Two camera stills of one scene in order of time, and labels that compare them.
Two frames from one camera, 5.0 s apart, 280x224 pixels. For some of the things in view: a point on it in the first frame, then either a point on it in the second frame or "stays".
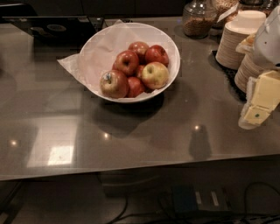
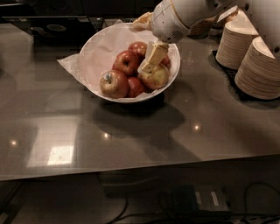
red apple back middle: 140,47 stays
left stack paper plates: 230,44 stays
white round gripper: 268,44 → 167,22
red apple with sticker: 114,84 stays
